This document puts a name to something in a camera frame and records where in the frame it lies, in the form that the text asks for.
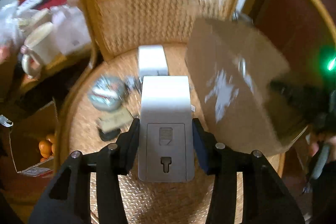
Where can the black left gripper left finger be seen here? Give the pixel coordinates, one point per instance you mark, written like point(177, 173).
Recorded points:
point(66, 199)

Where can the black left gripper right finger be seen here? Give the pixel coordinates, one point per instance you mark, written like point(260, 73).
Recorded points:
point(266, 199)

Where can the white remote device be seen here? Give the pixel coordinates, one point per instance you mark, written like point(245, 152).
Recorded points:
point(166, 149)

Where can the brown cardboard box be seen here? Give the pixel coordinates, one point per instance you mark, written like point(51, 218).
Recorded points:
point(231, 65)

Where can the cardboard box of oranges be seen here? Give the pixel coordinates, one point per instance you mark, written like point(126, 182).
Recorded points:
point(24, 139)

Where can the round illustrated tin case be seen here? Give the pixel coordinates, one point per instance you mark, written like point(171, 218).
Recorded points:
point(107, 93)

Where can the wooden side table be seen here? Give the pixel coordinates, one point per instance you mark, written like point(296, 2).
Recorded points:
point(60, 63)

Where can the cream ceramic mug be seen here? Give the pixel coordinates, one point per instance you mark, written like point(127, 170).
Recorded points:
point(39, 50)

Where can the white rectangular power adapter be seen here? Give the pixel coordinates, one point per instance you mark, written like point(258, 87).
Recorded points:
point(152, 61)

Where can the white tissue box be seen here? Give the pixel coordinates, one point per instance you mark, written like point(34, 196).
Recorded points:
point(70, 29)

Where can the rattan wicker chair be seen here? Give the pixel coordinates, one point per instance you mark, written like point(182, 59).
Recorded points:
point(117, 28)

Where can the wooden tag keychain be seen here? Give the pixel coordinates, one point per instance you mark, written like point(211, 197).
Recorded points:
point(110, 124)

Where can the silver keychain with carabiner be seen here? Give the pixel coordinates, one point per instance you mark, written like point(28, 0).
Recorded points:
point(133, 84)

